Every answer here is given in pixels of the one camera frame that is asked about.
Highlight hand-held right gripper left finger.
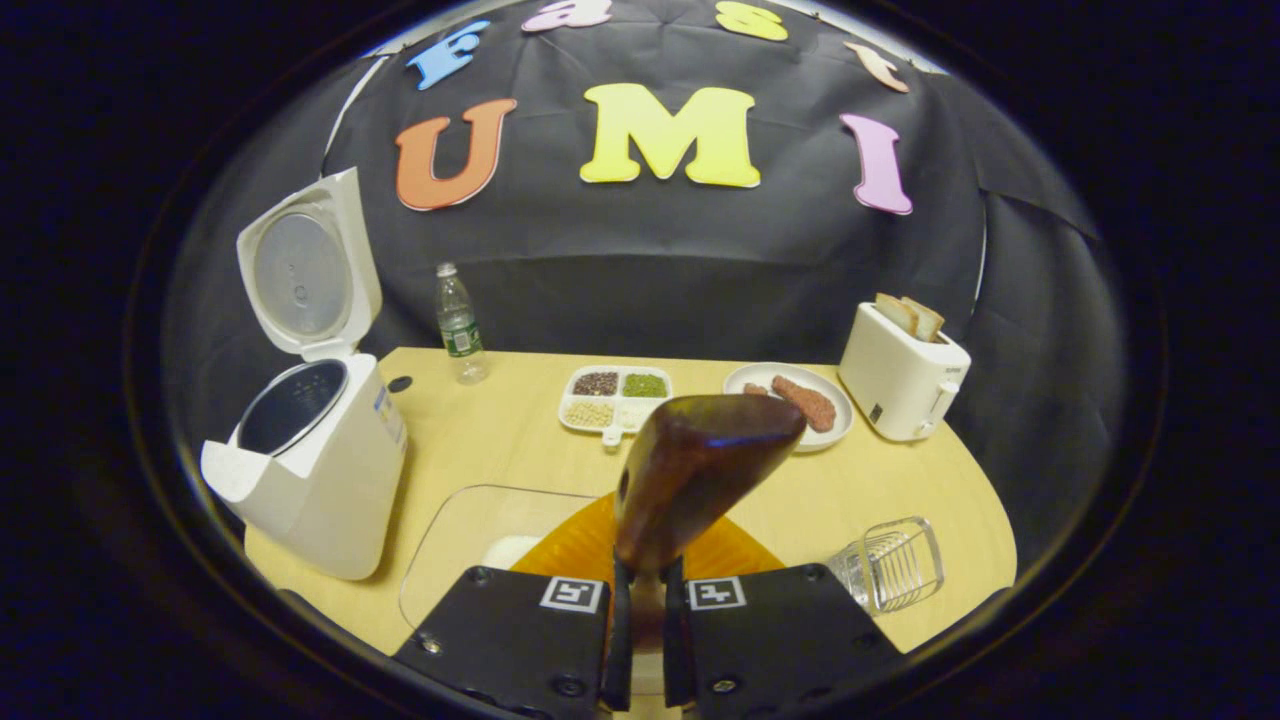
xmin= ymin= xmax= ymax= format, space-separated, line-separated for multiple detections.
xmin=392 ymin=490 xmax=636 ymax=716

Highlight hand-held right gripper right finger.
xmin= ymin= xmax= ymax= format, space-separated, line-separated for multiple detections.
xmin=660 ymin=515 xmax=906 ymax=716

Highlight clear box of rice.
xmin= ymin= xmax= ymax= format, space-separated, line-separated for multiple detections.
xmin=398 ymin=484 xmax=601 ymax=633

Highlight brown wooden spoon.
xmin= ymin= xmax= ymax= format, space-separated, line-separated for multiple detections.
xmin=612 ymin=393 xmax=807 ymax=656

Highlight clear chopstick holder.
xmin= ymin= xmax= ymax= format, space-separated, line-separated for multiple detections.
xmin=828 ymin=516 xmax=945 ymax=615

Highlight white rice cooker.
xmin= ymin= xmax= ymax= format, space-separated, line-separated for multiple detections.
xmin=200 ymin=167 xmax=409 ymax=582

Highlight white divided bean dish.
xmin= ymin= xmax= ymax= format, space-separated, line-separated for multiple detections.
xmin=557 ymin=364 xmax=674 ymax=447

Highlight white round plate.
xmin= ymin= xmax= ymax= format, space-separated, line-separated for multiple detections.
xmin=722 ymin=362 xmax=855 ymax=453

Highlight white toaster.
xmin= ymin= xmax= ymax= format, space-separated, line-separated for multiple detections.
xmin=838 ymin=300 xmax=972 ymax=443

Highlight clear plastic water bottle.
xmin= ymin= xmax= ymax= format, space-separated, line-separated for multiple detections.
xmin=435 ymin=262 xmax=490 ymax=386

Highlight black backdrop cloth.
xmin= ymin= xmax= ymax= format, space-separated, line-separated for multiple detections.
xmin=165 ymin=0 xmax=1131 ymax=561

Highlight toast bread slice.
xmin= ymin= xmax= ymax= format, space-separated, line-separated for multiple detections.
xmin=874 ymin=292 xmax=919 ymax=338
xmin=900 ymin=296 xmax=946 ymax=344

